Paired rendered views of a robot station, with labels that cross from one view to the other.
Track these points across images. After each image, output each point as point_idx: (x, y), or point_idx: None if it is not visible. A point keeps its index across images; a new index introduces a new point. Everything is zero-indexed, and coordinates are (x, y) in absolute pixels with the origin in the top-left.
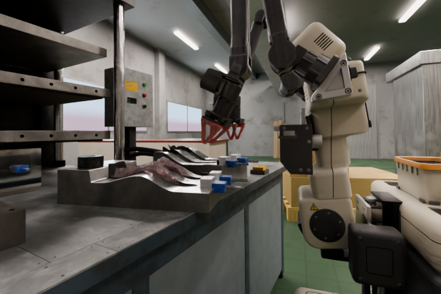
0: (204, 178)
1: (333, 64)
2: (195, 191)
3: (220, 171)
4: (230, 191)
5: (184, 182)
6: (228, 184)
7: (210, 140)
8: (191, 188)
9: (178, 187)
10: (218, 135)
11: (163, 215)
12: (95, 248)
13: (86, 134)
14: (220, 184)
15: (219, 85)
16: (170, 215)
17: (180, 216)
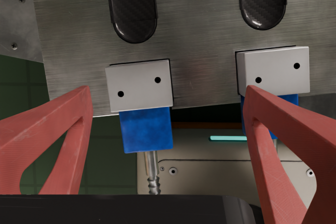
0: (111, 84)
1: None
2: (54, 74)
3: (288, 93)
4: (298, 102)
5: None
6: (242, 124)
7: (248, 101)
8: (99, 36)
9: None
10: (260, 178)
11: None
12: None
13: None
14: (122, 140)
15: None
16: (24, 19)
17: (29, 46)
